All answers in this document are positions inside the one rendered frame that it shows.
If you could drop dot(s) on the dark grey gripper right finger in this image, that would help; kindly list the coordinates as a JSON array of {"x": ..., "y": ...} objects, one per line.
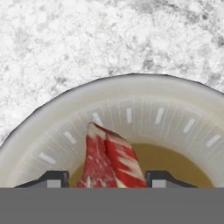
[{"x": 159, "y": 176}]

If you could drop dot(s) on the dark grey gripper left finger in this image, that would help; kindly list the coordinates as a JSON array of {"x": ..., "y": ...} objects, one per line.
[{"x": 55, "y": 176}]

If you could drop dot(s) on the red marbled raw meat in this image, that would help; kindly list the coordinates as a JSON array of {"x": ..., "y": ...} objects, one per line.
[{"x": 108, "y": 157}]

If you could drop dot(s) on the white plate with olive centre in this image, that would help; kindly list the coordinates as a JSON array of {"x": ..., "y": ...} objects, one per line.
[{"x": 163, "y": 96}]

